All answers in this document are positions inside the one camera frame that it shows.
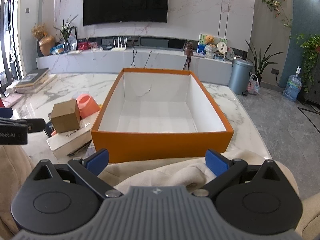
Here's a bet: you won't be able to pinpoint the long white glasses box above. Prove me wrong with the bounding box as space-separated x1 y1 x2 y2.
47 112 99 159

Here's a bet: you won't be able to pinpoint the brown cardboard cube box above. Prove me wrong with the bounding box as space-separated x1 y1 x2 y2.
50 99 80 133

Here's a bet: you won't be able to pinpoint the pink rounded box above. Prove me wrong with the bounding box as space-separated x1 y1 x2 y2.
76 94 100 119

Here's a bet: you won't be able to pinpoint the pink notebook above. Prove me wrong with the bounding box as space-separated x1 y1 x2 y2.
1 93 24 108

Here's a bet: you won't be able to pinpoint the beige sofa cloth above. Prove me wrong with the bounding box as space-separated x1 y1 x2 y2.
98 149 301 201

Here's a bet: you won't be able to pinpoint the stack of books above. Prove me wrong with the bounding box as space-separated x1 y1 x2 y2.
15 68 56 94

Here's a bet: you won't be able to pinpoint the orange storage box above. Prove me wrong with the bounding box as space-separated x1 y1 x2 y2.
91 68 234 163

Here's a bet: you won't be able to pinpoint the woven pastel basket bag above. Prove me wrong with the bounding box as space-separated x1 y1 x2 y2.
247 74 259 95

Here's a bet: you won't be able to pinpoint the grey pedal trash bin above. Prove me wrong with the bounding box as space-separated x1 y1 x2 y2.
228 59 253 95

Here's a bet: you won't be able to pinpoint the copper round vase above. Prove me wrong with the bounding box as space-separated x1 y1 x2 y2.
39 35 55 56

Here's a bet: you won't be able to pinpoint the blue water jug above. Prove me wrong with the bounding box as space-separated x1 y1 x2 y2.
283 66 302 101

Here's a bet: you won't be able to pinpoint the red snack boxes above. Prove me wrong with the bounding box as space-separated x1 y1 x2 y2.
78 41 98 50

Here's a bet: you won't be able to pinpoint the floor potted plant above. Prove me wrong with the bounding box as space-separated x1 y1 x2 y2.
246 40 283 83

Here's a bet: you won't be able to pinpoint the green plant in glass vase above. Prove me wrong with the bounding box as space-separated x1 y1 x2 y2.
54 15 78 53

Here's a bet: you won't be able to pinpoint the white wifi router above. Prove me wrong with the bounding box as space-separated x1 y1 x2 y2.
111 36 127 51

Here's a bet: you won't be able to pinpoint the teddy bear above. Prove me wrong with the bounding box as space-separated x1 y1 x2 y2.
204 35 216 59

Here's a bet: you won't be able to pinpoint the round paper fan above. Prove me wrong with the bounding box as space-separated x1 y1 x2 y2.
217 41 228 58

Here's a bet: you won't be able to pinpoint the green picture board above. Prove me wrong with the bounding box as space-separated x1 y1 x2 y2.
196 33 228 55

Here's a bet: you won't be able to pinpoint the hanging ivy plant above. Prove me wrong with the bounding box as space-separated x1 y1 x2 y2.
294 34 319 93

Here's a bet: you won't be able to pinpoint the black power cable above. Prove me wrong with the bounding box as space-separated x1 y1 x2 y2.
131 43 153 68

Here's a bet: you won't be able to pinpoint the brown leather camera case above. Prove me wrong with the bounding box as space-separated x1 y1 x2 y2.
183 41 194 70

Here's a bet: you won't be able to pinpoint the black wall television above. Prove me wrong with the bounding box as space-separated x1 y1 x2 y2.
82 0 169 26

